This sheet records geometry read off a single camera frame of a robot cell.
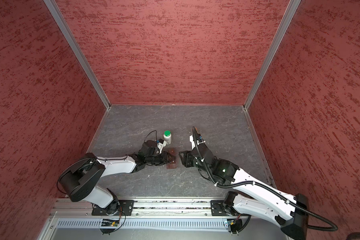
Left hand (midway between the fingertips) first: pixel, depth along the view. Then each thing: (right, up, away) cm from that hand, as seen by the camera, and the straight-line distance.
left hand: (174, 161), depth 85 cm
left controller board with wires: (-30, -26, -14) cm, 42 cm away
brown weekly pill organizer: (-1, -2, -2) cm, 3 cm away
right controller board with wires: (+30, -27, -15) cm, 43 cm away
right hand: (+5, +6, -14) cm, 16 cm away
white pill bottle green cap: (-5, +14, +7) cm, 16 cm away
